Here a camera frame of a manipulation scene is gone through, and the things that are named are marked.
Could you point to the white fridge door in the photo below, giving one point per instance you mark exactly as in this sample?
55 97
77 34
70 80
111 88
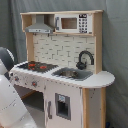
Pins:
62 106

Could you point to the right oven knob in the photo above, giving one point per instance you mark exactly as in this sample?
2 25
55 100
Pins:
34 83

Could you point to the grey range hood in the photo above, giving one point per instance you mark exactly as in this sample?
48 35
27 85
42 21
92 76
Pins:
39 26

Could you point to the toy microwave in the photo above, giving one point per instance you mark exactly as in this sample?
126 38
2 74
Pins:
74 23

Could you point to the black stovetop red burners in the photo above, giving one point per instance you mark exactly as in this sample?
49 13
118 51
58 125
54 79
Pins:
37 66

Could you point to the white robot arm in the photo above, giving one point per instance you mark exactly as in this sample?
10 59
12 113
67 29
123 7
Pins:
13 113

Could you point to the wooden toy kitchen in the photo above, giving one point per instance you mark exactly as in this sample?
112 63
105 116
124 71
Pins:
64 63

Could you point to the grey toy sink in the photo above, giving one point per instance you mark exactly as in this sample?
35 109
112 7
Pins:
72 74

